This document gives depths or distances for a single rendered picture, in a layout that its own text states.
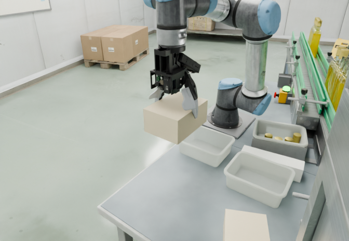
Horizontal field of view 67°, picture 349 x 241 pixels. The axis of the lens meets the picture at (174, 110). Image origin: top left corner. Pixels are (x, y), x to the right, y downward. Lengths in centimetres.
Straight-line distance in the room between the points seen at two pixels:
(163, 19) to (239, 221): 59
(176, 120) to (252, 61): 55
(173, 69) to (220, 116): 72
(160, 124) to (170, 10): 30
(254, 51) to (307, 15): 619
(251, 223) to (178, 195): 29
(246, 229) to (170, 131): 35
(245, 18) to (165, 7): 47
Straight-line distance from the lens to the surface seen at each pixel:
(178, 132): 70
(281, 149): 122
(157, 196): 100
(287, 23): 727
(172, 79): 66
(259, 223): 86
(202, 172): 110
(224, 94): 132
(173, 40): 65
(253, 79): 119
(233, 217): 85
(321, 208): 47
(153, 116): 73
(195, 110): 73
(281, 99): 176
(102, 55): 481
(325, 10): 731
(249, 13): 104
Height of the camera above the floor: 146
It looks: 27 degrees down
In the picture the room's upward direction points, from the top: straight up
